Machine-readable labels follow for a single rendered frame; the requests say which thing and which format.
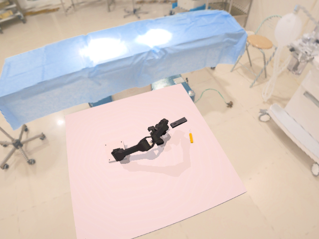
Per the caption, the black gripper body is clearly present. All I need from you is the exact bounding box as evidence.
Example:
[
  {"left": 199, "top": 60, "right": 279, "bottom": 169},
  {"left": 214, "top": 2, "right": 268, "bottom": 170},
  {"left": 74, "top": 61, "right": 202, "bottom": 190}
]
[{"left": 148, "top": 126, "right": 164, "bottom": 146}]

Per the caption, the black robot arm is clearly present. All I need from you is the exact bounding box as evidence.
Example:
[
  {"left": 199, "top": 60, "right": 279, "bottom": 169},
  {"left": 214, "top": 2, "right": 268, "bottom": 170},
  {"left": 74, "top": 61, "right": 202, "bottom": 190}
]
[{"left": 111, "top": 119, "right": 169, "bottom": 161}]

